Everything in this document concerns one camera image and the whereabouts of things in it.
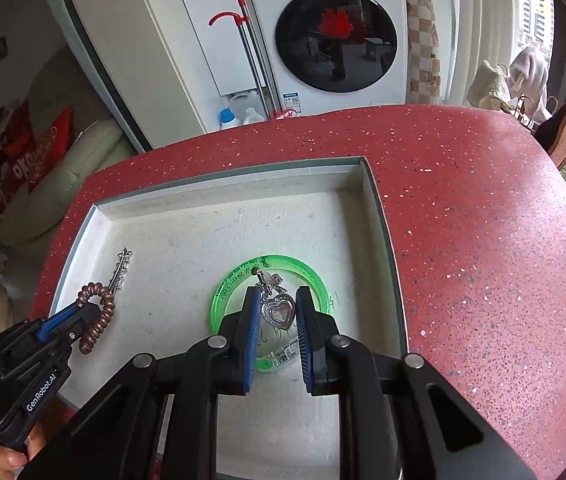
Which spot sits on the cream leather sofa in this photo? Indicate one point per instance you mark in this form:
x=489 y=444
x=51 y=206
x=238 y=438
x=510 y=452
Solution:
x=63 y=185

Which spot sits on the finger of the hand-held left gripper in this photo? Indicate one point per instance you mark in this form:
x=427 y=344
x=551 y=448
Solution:
x=63 y=316
x=85 y=324

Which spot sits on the blue capped bottle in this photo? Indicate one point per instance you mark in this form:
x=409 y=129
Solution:
x=226 y=119

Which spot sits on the white shallow tray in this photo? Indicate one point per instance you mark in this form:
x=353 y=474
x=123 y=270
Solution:
x=188 y=240

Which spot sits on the dark window frame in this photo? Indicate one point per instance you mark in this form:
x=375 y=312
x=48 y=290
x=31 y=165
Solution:
x=563 y=50

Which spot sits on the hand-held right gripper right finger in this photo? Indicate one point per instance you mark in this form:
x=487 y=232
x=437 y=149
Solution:
x=305 y=345

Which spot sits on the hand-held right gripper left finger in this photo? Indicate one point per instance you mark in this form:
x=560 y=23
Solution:
x=250 y=345

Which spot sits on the white fluffy garment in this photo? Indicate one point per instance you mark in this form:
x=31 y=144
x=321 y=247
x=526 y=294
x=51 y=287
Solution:
x=530 y=72

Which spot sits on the white plastic jug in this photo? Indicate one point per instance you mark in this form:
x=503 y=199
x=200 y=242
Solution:
x=240 y=102

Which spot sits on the green translucent bangle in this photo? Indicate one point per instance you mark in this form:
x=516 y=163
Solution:
x=288 y=263

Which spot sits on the brown chair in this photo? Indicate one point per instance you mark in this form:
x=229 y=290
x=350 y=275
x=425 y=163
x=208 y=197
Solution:
x=563 y=130

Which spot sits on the person's left hand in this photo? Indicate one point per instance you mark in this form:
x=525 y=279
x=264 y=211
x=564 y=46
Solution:
x=8 y=462

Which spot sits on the cream fluffy garment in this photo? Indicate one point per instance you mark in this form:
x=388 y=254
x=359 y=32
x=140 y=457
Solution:
x=488 y=85

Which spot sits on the white curtain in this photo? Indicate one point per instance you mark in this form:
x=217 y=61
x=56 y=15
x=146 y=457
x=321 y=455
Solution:
x=483 y=10

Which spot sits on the checkered beige cloth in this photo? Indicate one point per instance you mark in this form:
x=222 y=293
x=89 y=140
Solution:
x=423 y=45

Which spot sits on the white washing machine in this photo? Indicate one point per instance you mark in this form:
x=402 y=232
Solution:
x=338 y=35

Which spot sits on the red lettered cushion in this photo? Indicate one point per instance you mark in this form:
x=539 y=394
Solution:
x=30 y=167

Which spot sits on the white tall cabinet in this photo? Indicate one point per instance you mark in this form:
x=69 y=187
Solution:
x=163 y=35

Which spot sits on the silver heart pendant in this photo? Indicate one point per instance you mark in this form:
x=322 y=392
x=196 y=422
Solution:
x=279 y=312

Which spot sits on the clear plastic bottle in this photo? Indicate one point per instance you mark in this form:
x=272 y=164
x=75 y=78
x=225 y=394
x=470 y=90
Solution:
x=254 y=116

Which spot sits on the red gold patterned cushion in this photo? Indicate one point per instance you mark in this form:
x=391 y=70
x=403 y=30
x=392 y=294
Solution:
x=60 y=130

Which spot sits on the long silver hair clip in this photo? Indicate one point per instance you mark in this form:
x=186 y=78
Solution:
x=123 y=265

